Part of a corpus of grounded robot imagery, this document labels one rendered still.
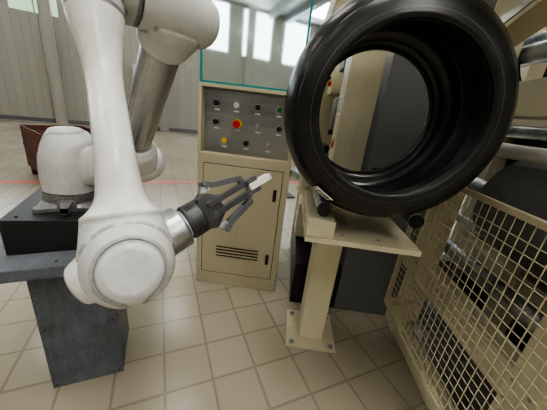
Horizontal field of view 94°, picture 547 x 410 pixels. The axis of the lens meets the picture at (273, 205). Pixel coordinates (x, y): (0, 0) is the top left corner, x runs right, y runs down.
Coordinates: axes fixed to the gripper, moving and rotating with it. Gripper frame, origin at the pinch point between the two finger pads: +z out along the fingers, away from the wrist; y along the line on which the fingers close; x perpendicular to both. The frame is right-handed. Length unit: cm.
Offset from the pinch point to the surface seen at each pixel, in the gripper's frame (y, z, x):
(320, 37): -24.9, 27.1, 9.6
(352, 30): -22.8, 30.3, 16.0
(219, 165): -2, 30, -87
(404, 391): 124, 30, -10
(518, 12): -11, 79, 34
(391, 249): 38.2, 28.6, 9.2
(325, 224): 22.7, 16.5, -1.9
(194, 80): -275, 458, -934
